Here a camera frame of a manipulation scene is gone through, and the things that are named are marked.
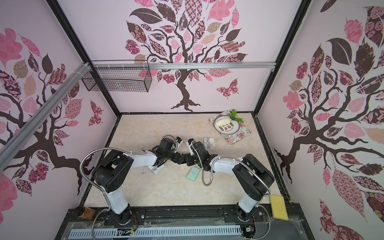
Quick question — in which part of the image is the clear plastic ring bag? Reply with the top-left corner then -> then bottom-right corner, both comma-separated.
204,138 -> 216,149

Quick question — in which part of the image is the white lift-off box base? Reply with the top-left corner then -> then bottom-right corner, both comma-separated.
148,165 -> 165,175

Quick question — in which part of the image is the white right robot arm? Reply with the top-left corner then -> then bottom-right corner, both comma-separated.
187,139 -> 275,222

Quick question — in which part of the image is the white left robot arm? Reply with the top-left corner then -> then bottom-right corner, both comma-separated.
92,135 -> 183,225

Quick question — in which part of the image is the mint green card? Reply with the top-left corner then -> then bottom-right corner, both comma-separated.
187,167 -> 200,182

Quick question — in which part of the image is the floral rectangular tray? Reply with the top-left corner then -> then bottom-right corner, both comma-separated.
209,111 -> 252,145

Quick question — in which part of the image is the white toy radish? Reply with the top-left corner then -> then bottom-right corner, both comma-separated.
215,109 -> 244,127

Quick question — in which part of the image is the white round printed plate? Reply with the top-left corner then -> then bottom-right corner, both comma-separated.
213,116 -> 241,135

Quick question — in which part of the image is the yellow sponge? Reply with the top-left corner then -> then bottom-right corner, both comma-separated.
270,195 -> 289,221

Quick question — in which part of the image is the brown bottle left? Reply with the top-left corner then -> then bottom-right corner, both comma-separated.
74,206 -> 96,220

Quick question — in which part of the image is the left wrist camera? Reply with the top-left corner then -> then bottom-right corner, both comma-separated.
174,137 -> 184,152

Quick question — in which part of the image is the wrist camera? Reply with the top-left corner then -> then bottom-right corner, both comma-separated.
174,137 -> 184,152
187,139 -> 195,156

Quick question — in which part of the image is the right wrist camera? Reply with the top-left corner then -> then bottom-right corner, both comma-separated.
187,139 -> 195,156

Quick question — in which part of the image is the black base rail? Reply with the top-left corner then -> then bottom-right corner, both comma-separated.
128,205 -> 268,227

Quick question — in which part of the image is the white slotted cable duct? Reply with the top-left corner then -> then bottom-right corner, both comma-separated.
64,225 -> 242,240

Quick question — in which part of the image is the left metal conduit cable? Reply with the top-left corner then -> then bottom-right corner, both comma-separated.
79,134 -> 181,240

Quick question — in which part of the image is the black wire basket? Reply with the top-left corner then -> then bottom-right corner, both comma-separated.
82,60 -> 153,93

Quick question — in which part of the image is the rear aluminium rail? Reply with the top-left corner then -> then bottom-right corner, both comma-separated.
93,61 -> 276,70

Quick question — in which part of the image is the aluminium rail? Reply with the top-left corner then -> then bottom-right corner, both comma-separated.
1,63 -> 91,171
93,61 -> 276,70

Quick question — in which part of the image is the left aluminium rail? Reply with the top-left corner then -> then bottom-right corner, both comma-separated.
1,63 -> 91,171

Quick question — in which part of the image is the black corner frame post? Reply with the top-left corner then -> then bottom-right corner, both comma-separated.
254,0 -> 313,116

